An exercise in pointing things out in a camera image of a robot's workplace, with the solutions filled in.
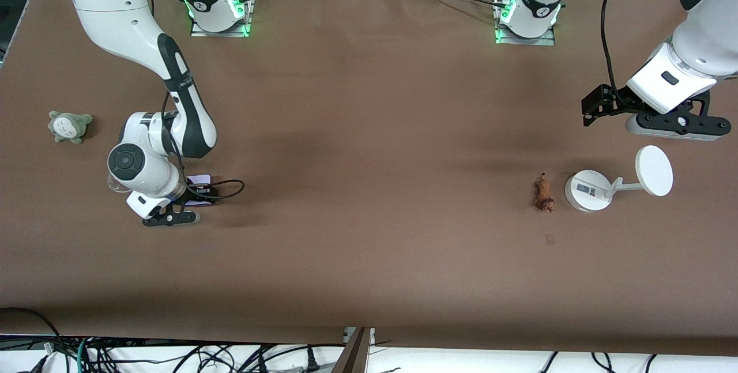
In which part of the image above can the thick black looped cable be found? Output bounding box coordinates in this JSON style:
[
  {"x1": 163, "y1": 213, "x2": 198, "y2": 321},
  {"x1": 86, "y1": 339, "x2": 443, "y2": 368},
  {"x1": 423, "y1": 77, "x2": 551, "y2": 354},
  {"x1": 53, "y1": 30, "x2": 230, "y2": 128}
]
[{"x1": 0, "y1": 307, "x2": 70, "y2": 373}]

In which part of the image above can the brown table cover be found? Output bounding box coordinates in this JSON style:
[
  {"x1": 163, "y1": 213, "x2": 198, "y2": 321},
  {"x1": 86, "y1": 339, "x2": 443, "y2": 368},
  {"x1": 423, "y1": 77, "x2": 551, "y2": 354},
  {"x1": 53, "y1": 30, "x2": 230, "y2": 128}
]
[{"x1": 0, "y1": 0, "x2": 738, "y2": 356}]

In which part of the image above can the green grey plush toy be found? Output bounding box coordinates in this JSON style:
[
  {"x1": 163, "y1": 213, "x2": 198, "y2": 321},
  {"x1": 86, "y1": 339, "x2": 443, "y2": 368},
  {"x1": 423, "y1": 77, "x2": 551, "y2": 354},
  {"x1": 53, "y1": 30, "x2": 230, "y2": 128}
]
[{"x1": 48, "y1": 110, "x2": 93, "y2": 145}]

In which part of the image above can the grey table support beam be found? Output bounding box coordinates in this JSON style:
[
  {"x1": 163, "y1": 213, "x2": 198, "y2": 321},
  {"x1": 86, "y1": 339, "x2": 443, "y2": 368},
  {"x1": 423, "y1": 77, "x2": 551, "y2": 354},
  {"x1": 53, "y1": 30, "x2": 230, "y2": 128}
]
[{"x1": 333, "y1": 327, "x2": 372, "y2": 373}]

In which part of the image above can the black cable with plug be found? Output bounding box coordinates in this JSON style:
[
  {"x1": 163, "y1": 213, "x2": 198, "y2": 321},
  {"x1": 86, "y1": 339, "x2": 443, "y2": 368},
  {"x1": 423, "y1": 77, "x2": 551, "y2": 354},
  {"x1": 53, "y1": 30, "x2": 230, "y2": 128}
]
[{"x1": 236, "y1": 343, "x2": 321, "y2": 373}]

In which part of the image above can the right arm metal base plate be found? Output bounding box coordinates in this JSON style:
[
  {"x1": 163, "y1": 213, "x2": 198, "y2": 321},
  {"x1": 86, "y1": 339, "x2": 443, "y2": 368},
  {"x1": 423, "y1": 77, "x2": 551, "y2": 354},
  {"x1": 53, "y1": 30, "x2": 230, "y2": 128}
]
[{"x1": 190, "y1": 0, "x2": 254, "y2": 37}]

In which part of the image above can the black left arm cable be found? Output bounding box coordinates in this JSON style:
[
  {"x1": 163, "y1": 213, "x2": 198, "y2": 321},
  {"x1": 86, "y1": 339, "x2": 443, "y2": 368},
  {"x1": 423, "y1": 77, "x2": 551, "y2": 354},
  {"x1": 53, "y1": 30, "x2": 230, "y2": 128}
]
[{"x1": 600, "y1": 0, "x2": 632, "y2": 106}]

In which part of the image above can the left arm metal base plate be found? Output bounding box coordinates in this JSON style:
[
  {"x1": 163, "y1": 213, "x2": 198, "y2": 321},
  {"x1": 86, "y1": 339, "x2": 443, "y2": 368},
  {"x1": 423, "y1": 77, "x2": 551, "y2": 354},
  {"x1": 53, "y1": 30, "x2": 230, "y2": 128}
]
[{"x1": 495, "y1": 0, "x2": 557, "y2": 46}]

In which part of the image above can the brown lion statue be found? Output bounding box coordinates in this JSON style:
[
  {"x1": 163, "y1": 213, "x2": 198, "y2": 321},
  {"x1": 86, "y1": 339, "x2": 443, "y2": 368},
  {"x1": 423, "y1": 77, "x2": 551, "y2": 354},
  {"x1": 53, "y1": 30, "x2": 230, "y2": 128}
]
[{"x1": 532, "y1": 172, "x2": 556, "y2": 213}]

